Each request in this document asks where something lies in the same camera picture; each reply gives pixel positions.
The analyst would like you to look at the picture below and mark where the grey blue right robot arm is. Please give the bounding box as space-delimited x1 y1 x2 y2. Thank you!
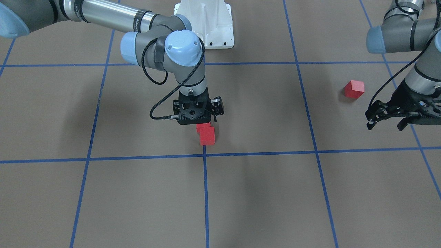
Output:
0 0 225 125

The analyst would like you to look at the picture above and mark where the red block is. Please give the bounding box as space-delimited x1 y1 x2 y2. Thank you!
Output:
196 122 211 134
344 80 365 99
199 126 215 146

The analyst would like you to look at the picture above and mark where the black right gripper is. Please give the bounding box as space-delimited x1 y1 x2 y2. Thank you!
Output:
172 88 225 125

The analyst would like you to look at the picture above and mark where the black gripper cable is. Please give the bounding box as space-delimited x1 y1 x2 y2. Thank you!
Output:
369 0 434 111
141 33 206 120

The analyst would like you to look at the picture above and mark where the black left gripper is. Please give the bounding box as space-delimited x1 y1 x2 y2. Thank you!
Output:
365 82 441 131

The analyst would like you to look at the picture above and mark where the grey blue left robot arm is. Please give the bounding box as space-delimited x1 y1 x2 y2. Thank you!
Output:
365 0 441 130

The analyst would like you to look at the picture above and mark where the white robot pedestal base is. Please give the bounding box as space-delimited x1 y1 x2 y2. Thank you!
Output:
174 0 235 49

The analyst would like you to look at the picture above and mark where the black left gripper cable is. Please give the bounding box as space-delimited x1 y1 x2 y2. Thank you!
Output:
369 0 434 111

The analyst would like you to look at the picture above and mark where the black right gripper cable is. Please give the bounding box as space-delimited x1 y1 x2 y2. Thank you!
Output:
141 33 206 120

